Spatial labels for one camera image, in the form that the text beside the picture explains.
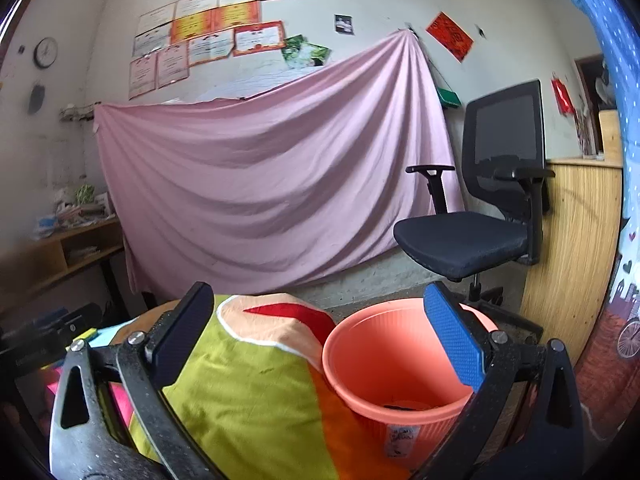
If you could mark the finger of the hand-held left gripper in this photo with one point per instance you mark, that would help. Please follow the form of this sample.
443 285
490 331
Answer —
70 319

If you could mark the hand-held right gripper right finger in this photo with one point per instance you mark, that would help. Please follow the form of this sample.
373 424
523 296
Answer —
455 340

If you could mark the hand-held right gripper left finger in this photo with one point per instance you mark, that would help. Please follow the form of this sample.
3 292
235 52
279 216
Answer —
182 332

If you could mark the pink plastic waste bin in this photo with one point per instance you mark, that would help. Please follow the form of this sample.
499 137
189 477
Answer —
380 360

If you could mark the papers in desk shelf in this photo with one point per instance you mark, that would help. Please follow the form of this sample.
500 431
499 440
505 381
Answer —
84 255

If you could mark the wooden desk with shelves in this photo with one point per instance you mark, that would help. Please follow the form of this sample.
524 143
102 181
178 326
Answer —
50 255

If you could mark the colourful patchwork tablecloth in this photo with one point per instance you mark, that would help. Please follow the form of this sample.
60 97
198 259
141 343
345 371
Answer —
240 400

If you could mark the black office chair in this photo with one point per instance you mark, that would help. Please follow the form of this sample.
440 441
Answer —
460 240

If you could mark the pile of papers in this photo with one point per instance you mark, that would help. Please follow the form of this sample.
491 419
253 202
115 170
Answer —
70 217

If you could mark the wooden cabinet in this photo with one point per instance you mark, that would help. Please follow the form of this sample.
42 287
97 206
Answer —
575 240

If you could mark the pink hanging sheet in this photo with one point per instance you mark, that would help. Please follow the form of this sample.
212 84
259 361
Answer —
260 175

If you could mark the small red hanging ornament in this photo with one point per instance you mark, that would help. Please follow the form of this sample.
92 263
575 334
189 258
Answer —
562 96

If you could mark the blue patterned curtain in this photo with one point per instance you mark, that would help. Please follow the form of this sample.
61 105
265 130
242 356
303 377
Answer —
622 110

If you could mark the black and white photo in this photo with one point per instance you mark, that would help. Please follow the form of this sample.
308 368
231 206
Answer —
344 24

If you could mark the round wall clock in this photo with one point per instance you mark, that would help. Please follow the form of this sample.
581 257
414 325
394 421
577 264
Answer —
46 52

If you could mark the group of wall certificates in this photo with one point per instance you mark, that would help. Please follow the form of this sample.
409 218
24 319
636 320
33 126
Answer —
210 30

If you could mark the red paper wall decoration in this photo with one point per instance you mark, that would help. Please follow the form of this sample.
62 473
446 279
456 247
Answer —
449 36

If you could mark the green wall photos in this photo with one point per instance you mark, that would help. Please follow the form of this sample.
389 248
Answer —
306 52

